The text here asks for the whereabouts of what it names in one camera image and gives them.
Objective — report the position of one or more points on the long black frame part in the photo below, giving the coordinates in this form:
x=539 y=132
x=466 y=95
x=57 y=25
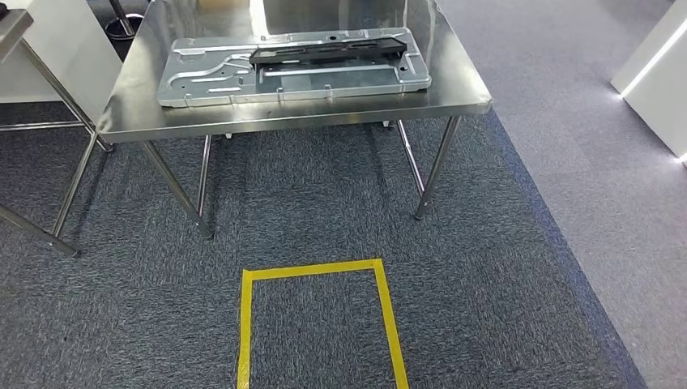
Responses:
x=327 y=51

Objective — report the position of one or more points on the steel workbench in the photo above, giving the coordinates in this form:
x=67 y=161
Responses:
x=300 y=115

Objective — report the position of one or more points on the grey stamped metal panel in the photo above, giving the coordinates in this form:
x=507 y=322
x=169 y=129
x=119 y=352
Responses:
x=290 y=80

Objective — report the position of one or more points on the yellow floor tape outline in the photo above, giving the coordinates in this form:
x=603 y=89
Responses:
x=247 y=322

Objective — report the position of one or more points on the white table with metal legs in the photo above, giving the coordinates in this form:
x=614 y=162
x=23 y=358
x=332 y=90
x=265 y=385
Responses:
x=48 y=64

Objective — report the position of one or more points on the white lit display cabinet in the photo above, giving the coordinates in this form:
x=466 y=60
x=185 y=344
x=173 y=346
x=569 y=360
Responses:
x=657 y=80

